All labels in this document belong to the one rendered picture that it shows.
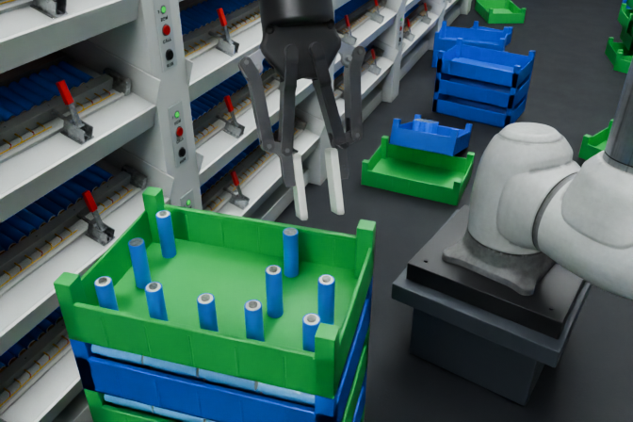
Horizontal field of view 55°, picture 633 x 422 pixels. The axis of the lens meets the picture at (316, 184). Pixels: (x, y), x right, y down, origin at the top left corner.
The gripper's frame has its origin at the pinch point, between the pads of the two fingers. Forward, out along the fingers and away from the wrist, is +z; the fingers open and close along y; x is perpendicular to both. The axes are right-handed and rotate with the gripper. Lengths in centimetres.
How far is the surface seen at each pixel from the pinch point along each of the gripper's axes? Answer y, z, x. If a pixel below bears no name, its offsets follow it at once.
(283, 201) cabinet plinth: 13, 16, 107
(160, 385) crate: -19.1, 19.9, 3.5
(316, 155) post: 26, 5, 115
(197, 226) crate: -12.7, 5.4, 17.7
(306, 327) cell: -3.9, 13.0, -6.1
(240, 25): 4, -29, 77
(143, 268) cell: -19.6, 8.3, 10.3
